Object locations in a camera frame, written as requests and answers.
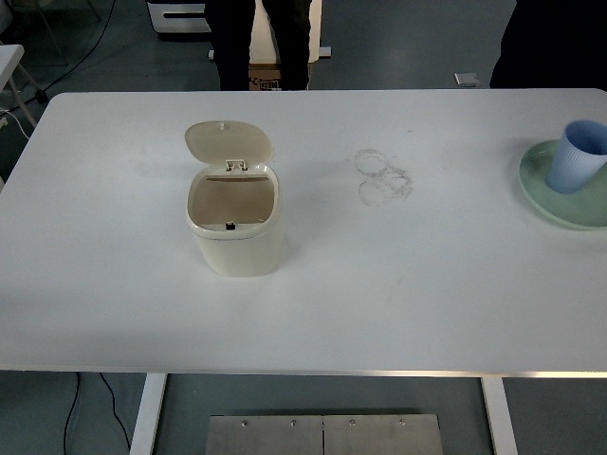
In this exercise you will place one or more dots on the grey floor socket box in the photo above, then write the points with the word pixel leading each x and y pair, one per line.
pixel 467 80

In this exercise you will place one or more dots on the cream lidded trash bin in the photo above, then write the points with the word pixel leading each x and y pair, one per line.
pixel 237 256

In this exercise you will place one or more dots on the white table leg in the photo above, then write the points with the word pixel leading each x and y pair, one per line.
pixel 500 417
pixel 149 417

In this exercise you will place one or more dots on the small white side table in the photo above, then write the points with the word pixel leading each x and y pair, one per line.
pixel 9 57

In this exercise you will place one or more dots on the white device with dark slot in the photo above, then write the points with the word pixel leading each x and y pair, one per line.
pixel 180 24

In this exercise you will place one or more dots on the printed cardboard box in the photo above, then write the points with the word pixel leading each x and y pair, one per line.
pixel 265 76

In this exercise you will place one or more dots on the pale green plate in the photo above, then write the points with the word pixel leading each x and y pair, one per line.
pixel 569 213

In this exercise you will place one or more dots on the blue ribbed cup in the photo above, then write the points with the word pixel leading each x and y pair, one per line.
pixel 569 166

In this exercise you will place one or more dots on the grey metal plate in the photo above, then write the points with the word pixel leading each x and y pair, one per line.
pixel 265 438
pixel 384 438

